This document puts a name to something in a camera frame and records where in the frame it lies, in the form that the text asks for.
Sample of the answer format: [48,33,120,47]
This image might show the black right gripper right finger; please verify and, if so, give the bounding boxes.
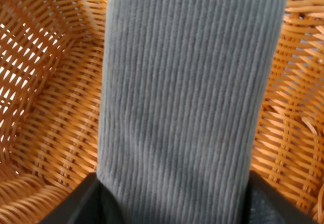
[242,171,315,224]

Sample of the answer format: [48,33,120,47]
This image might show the grey felt board eraser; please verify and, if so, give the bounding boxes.
[97,0,286,223]

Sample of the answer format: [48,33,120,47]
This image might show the orange wicker basket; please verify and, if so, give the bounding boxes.
[1,0,323,223]

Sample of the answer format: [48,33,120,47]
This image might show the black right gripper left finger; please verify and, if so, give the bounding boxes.
[40,173,125,224]

